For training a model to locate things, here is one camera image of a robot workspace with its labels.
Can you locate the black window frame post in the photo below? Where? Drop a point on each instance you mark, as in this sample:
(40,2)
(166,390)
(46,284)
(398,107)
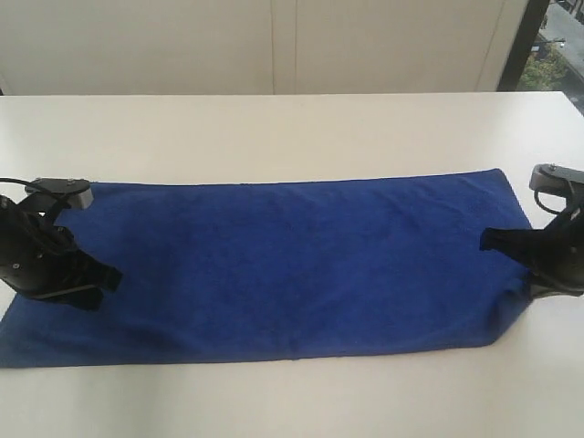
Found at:
(520,50)

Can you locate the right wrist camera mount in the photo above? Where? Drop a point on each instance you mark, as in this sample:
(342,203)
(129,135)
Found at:
(558,181)

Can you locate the blue towel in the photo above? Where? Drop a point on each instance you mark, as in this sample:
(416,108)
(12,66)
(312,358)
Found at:
(282,271)

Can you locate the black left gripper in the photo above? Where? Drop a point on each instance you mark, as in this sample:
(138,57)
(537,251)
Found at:
(42,263)

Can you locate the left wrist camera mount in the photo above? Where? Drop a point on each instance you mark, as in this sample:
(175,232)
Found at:
(44,193)

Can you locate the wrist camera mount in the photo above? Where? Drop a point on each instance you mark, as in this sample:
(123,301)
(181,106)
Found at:
(558,181)
(44,193)

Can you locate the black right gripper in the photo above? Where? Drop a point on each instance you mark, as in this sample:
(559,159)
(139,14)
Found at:
(554,253)

